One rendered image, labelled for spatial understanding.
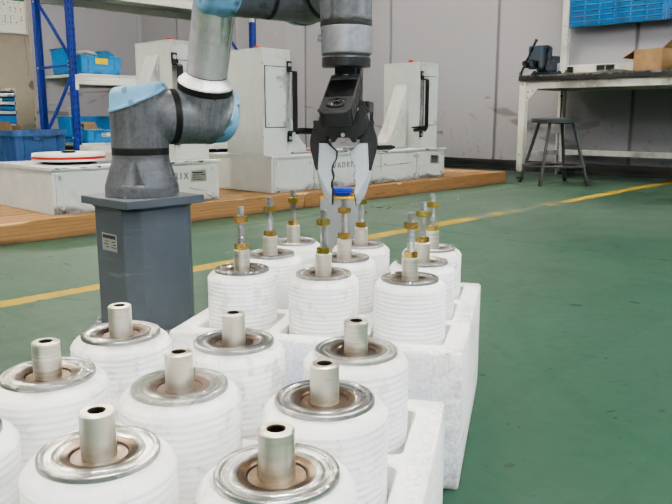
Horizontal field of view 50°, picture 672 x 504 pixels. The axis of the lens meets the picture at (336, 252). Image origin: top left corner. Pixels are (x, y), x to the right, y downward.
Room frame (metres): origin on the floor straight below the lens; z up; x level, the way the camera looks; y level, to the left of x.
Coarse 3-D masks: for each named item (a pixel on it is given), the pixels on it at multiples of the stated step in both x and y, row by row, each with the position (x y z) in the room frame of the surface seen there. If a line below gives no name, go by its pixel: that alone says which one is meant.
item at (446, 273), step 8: (392, 264) 1.04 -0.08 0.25; (448, 264) 1.03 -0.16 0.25; (432, 272) 1.00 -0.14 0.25; (440, 272) 1.00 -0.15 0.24; (448, 272) 1.01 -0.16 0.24; (448, 280) 1.01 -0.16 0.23; (448, 288) 1.01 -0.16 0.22; (448, 296) 1.01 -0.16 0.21; (448, 304) 1.01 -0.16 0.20; (448, 312) 1.01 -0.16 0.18
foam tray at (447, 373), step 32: (480, 288) 1.20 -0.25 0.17; (192, 320) 0.98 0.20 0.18; (288, 320) 0.98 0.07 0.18; (448, 320) 0.98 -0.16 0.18; (288, 352) 0.89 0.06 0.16; (416, 352) 0.85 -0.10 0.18; (448, 352) 0.84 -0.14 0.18; (288, 384) 0.89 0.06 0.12; (416, 384) 0.85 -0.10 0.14; (448, 384) 0.84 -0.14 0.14; (448, 416) 0.84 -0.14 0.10; (448, 448) 0.84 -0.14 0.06; (448, 480) 0.84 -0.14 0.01
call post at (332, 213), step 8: (320, 200) 1.34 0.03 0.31; (336, 200) 1.34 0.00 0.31; (352, 200) 1.33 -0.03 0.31; (320, 208) 1.34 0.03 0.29; (328, 208) 1.34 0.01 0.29; (336, 208) 1.34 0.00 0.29; (352, 208) 1.33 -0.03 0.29; (328, 216) 1.34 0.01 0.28; (336, 216) 1.34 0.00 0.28; (352, 216) 1.33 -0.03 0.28; (336, 224) 1.34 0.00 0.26; (352, 224) 1.33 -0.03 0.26; (328, 232) 1.34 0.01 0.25; (336, 232) 1.34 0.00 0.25; (352, 232) 1.33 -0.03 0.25; (328, 240) 1.34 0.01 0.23; (336, 240) 1.34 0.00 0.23
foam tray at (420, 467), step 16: (416, 400) 0.69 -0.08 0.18; (416, 416) 0.65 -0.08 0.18; (432, 416) 0.65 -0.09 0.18; (416, 432) 0.61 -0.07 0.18; (432, 432) 0.61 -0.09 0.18; (416, 448) 0.58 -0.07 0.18; (432, 448) 0.58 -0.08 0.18; (400, 464) 0.55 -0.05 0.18; (416, 464) 0.55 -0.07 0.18; (432, 464) 0.56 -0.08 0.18; (400, 480) 0.52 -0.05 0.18; (416, 480) 0.52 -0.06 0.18; (432, 480) 0.56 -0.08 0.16; (400, 496) 0.50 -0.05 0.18; (416, 496) 0.50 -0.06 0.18; (432, 496) 0.56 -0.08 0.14
